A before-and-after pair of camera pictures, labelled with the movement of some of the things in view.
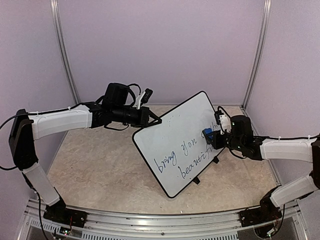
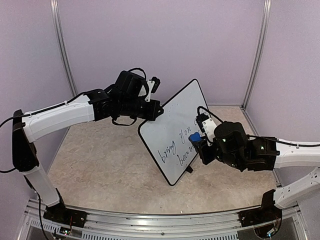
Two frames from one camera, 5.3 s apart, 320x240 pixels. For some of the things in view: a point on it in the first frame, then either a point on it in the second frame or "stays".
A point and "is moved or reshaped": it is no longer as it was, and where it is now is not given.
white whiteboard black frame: x=175 y=151 is moved or reshaped
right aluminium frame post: x=260 y=53 stays
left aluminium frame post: x=55 y=7 stays
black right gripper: x=215 y=143 to x=202 y=150
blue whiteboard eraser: x=208 y=130 is moved or reshaped
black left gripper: x=144 y=117 to x=152 y=114
